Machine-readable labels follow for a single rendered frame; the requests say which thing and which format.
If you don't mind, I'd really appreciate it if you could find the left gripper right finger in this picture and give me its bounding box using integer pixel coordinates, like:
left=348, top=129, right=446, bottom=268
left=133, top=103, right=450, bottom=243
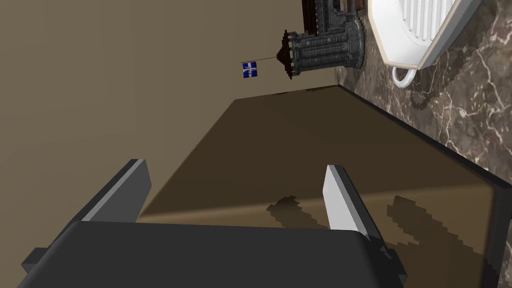
left=322, top=163, right=385, bottom=242

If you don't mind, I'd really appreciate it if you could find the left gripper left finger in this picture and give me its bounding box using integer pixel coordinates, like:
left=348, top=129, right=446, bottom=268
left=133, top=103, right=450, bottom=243
left=81, top=158, right=153, bottom=224

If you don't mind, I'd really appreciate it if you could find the grey toy castle with flag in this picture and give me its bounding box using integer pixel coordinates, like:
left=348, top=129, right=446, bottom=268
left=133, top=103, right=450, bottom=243
left=241, top=0, right=367, bottom=81

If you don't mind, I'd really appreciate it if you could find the white ribbed mug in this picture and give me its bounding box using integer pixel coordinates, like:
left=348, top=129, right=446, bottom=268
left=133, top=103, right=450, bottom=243
left=366, top=0, right=483, bottom=90

